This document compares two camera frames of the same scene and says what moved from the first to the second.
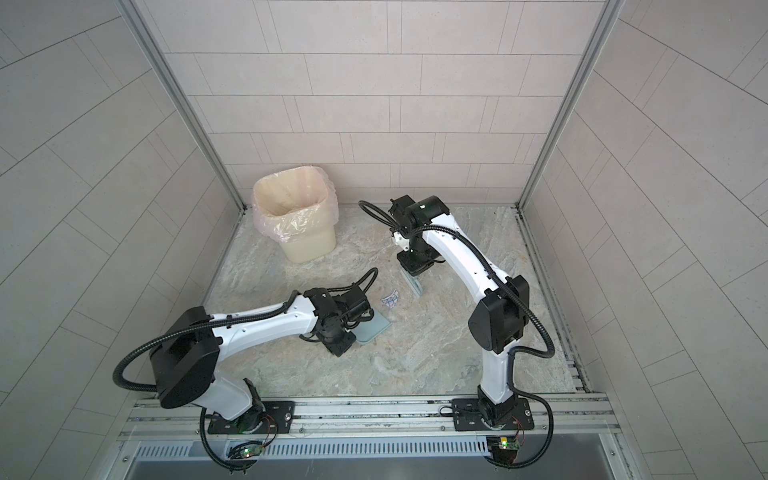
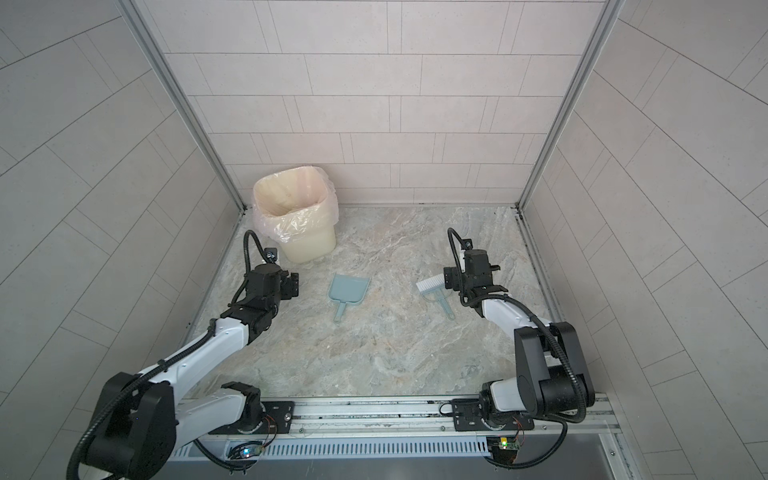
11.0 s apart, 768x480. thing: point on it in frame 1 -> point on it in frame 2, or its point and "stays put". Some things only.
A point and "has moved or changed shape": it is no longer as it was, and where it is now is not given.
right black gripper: x=413 y=267 -> x=457 y=274
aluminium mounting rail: x=349 y=419 stays put
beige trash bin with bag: x=299 y=208 stays put
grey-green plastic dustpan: x=367 y=331 has moved or changed shape
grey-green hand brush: x=414 y=282 -> x=434 y=285
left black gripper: x=342 y=349 -> x=291 y=286
